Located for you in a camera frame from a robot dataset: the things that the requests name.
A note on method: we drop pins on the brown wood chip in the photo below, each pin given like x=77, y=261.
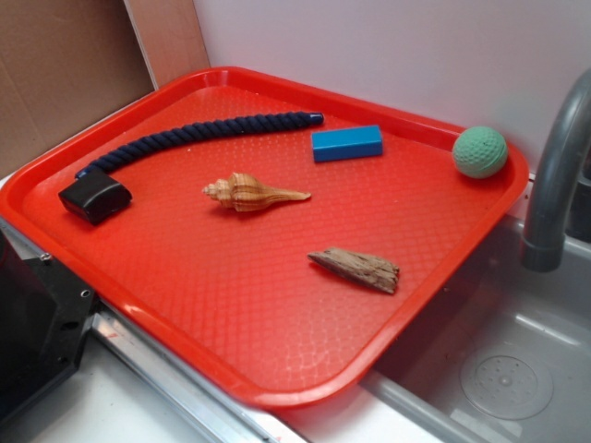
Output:
x=373, y=272

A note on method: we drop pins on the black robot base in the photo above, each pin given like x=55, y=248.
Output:
x=46, y=313

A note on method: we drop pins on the red plastic tray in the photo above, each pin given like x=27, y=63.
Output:
x=233, y=293

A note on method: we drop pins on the tan spiral seashell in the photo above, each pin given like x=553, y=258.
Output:
x=245, y=193

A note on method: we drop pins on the blue rectangular block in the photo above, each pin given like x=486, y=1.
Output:
x=347, y=143

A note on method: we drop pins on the green dimpled ball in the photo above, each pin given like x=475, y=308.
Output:
x=480, y=152

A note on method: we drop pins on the black rounded block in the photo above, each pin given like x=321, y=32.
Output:
x=95, y=197

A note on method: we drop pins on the grey toy sink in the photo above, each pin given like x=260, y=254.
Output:
x=500, y=354

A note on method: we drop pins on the grey faucet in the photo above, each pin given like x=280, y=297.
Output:
x=559, y=205

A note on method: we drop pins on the brown cardboard panel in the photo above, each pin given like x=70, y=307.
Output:
x=65, y=65

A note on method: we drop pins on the metal rail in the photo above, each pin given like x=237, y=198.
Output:
x=129, y=389

